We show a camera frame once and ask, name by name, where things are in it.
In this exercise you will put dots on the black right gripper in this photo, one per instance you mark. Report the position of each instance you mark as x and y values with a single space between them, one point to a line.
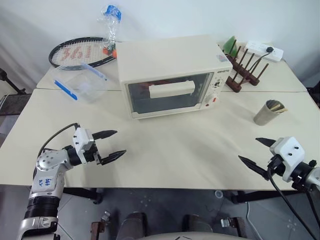
276 165

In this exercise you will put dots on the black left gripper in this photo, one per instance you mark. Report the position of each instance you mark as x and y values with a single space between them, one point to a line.
93 156

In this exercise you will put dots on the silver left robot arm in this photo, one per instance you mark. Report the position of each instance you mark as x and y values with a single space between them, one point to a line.
47 162

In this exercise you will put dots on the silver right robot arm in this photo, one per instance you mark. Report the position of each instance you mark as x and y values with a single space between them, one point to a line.
313 176

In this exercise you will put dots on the large white oven knob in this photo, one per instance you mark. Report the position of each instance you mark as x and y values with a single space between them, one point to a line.
212 98

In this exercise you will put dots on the small oven knob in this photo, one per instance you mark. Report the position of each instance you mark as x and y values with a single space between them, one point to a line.
216 82

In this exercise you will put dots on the cream toaster oven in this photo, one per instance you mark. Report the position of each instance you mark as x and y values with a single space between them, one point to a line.
162 57

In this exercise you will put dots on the steel cup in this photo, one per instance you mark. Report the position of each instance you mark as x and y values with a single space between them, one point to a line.
265 115

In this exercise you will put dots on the wooden sticks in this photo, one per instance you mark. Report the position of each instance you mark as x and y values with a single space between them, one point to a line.
281 109

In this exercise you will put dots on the clear container with blue clips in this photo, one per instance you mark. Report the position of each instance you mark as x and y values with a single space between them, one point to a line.
85 87

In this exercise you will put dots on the brown base with caster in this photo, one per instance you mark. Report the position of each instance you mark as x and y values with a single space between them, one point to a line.
97 230
237 225

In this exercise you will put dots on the brown wooden peg rack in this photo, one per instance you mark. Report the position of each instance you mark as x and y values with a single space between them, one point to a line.
233 85

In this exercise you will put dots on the dark rounded shape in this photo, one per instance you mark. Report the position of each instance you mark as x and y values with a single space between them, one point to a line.
132 226

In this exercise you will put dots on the small orange object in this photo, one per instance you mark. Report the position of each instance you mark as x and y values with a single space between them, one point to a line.
113 53

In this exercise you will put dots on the black tennis racket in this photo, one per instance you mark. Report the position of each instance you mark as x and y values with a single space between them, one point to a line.
72 53

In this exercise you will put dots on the dark brown tray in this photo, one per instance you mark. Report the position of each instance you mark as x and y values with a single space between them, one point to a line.
15 105

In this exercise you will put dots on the black power plug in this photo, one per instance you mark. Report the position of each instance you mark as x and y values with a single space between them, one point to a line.
270 50

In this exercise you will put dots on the white power strip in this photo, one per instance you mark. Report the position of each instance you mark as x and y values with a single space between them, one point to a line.
257 47

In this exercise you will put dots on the green plate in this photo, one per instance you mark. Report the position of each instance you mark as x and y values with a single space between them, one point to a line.
230 45

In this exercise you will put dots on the black metal stand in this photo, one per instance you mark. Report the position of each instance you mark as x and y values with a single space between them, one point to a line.
10 83

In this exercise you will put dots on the clear plastic bag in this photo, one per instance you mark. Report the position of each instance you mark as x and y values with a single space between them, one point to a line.
111 27

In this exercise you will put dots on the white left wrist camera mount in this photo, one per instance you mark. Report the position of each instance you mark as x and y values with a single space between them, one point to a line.
81 140

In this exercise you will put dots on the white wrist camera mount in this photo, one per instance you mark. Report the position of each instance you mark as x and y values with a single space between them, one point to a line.
81 140
291 152

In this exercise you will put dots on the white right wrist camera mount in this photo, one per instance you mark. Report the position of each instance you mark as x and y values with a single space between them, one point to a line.
291 152

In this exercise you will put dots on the black table leg frame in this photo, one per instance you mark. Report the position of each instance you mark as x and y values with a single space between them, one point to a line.
260 196
82 193

